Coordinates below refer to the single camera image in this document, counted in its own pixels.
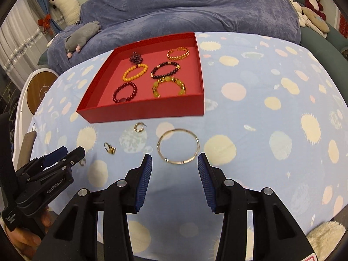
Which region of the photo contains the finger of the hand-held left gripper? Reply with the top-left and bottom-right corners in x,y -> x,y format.
15,146 -> 68,176
26,146 -> 86,182

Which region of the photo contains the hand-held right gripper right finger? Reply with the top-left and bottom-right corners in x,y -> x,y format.
197,152 -> 317,261

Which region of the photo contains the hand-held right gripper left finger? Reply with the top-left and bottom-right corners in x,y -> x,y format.
33,154 -> 153,261

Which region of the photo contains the thin gold bangle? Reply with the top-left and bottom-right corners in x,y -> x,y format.
157,128 -> 201,165

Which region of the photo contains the dark red bead bracelet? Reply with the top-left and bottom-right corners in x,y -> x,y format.
112,82 -> 138,104

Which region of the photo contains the red cardboard box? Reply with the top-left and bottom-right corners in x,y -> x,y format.
76,32 -> 205,123

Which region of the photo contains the yellow-green jade bead bracelet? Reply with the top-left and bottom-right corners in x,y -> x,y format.
152,77 -> 187,99

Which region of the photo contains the yellow bead bracelet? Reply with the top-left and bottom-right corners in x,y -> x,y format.
122,63 -> 149,82

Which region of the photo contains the black bead bracelet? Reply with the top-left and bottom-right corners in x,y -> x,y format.
151,61 -> 181,80

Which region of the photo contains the garnet multi-loop bead bracelet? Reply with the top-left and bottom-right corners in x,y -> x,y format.
129,51 -> 145,65

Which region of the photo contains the gold bead bracelet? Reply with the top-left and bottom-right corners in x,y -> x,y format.
167,47 -> 190,61

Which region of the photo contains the person's left hand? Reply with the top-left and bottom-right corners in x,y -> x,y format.
5,208 -> 53,260

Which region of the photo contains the brown leather flap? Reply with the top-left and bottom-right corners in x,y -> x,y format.
23,131 -> 37,167

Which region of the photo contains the white appliance with wooden disc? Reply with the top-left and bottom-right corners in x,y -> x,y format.
13,69 -> 59,169

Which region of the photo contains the light blue printed sheet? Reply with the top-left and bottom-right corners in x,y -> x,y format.
24,31 -> 348,261

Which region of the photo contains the silver tinsel garland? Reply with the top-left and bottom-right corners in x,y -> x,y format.
4,27 -> 45,72

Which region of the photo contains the white curtain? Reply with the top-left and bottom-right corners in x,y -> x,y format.
0,0 -> 55,87

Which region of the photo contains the grey plush mouse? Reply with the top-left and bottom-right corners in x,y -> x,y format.
65,20 -> 103,59

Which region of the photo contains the red ribbon bow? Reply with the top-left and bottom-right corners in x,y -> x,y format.
38,14 -> 53,35

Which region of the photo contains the white fluffy cushion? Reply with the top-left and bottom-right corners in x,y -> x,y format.
306,221 -> 348,261

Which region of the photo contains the white long plush pillow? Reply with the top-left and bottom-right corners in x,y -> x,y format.
48,0 -> 81,25

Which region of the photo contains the blue-grey plush blanket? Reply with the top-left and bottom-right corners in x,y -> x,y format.
47,0 -> 301,72

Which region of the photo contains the green sofa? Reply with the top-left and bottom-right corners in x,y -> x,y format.
264,0 -> 348,69

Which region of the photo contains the beige plush toy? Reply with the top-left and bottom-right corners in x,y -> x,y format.
285,0 -> 330,39

